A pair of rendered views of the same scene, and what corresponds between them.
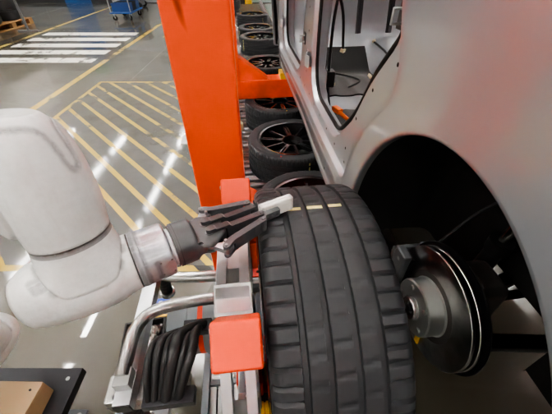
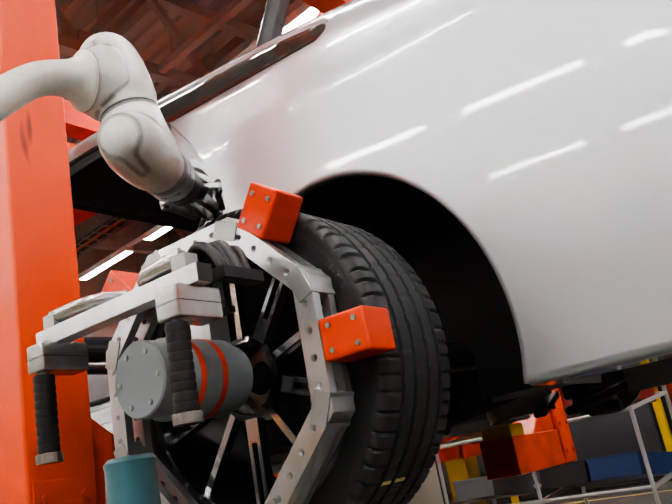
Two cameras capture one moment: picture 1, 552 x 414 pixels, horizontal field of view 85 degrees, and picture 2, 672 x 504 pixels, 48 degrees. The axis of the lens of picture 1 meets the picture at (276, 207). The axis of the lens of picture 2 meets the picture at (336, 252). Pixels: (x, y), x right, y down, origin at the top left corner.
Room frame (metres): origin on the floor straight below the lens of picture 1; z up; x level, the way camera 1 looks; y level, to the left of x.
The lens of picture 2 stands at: (-0.68, 0.95, 0.64)
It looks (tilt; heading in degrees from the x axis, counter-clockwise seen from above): 17 degrees up; 311
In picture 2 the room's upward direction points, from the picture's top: 11 degrees counter-clockwise
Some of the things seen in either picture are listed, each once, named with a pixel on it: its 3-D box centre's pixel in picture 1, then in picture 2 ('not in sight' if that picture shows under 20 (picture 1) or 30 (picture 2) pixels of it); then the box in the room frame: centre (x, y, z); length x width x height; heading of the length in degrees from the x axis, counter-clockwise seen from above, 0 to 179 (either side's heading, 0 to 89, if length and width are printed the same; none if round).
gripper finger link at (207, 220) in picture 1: (231, 218); (192, 203); (0.41, 0.08, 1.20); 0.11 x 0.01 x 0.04; 123
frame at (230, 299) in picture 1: (242, 319); (216, 378); (0.40, 0.09, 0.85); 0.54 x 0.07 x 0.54; 6
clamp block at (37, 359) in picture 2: not in sight; (58, 357); (0.55, 0.31, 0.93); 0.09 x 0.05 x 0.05; 96
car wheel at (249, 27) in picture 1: (256, 33); not in sight; (6.18, 0.34, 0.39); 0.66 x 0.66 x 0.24
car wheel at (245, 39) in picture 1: (260, 43); not in sight; (5.45, 0.25, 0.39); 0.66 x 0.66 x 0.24
